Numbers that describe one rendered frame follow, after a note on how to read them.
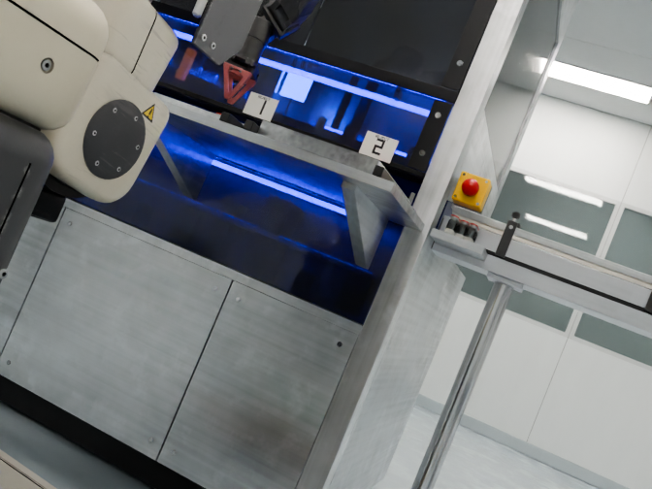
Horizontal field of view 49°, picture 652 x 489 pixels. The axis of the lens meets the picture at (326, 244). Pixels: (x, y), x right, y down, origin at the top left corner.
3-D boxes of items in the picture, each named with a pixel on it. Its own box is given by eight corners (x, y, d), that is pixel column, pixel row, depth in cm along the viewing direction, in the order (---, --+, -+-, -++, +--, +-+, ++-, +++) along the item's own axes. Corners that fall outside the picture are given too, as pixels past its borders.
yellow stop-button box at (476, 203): (453, 205, 173) (464, 178, 174) (481, 214, 171) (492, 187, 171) (450, 197, 166) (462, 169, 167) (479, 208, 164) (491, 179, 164)
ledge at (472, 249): (437, 244, 180) (440, 238, 180) (485, 263, 176) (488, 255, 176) (429, 235, 167) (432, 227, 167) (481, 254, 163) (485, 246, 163)
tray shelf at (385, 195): (193, 149, 197) (196, 144, 197) (426, 238, 175) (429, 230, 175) (92, 84, 152) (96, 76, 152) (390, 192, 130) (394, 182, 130)
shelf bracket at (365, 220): (357, 265, 171) (377, 215, 171) (368, 270, 170) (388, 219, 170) (317, 241, 138) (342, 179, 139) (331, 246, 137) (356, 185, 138)
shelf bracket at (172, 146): (186, 196, 186) (206, 151, 187) (196, 200, 185) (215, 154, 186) (115, 160, 154) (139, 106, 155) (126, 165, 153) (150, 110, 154)
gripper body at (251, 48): (257, 81, 170) (269, 52, 171) (251, 68, 160) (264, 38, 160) (232, 71, 171) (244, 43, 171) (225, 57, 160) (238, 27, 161)
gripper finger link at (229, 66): (244, 110, 168) (258, 73, 168) (239, 102, 160) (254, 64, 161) (216, 99, 168) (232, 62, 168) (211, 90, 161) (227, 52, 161)
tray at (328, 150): (308, 179, 175) (312, 166, 175) (404, 214, 166) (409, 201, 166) (255, 136, 143) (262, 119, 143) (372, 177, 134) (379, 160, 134)
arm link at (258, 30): (252, 9, 163) (276, 19, 163) (251, 17, 169) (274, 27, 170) (241, 36, 162) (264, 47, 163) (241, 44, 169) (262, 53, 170)
